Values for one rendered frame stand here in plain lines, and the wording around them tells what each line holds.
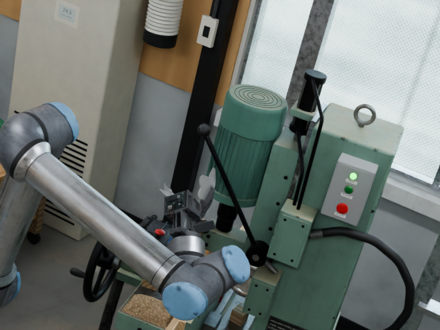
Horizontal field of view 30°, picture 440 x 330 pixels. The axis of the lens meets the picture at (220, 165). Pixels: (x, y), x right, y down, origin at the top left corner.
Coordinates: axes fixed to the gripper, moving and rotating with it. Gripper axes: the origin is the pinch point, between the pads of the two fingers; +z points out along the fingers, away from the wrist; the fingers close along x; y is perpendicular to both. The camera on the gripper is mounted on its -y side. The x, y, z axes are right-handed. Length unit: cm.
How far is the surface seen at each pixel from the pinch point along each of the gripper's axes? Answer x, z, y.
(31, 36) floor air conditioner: 121, 142, -55
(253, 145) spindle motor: -14.0, 10.2, -10.0
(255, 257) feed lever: -4.7, -14.7, -25.6
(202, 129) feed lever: -5.8, 10.7, 3.2
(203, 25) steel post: 42, 131, -80
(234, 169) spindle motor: -6.1, 6.7, -12.9
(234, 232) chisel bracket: 6.2, -0.2, -34.6
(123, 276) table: 40.8, -8.9, -26.7
